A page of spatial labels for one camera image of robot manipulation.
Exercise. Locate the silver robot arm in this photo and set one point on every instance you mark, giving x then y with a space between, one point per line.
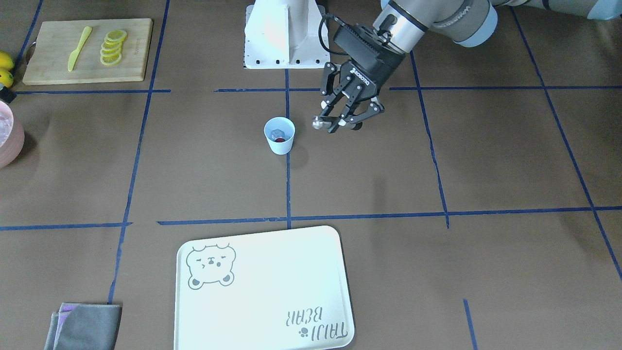
402 23

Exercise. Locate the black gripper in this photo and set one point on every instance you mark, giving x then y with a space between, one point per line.
378 69

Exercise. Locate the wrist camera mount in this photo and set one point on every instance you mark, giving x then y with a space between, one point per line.
359 42

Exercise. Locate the wooden cutting board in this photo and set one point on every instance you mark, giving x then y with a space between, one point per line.
56 39

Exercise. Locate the lemon slices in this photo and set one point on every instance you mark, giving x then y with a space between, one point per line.
112 46

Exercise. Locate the light blue cup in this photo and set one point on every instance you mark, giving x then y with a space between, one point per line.
280 148

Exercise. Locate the pink bowl of ice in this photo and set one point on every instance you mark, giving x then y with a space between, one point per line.
12 136

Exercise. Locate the white pedestal column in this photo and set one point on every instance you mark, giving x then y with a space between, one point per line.
285 34

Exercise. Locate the cream bear tray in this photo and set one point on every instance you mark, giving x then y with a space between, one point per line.
280 290

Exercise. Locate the yellow lemon middle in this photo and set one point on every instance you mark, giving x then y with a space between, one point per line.
6 77

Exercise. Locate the clear ice cube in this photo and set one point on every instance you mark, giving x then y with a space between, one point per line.
277 134

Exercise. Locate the yellow lemon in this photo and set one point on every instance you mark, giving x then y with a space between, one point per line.
6 61
6 77

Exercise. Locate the yellow plastic knife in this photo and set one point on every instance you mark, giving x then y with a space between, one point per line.
73 56

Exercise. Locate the grey folded cloth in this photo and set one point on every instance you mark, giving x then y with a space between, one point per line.
84 326

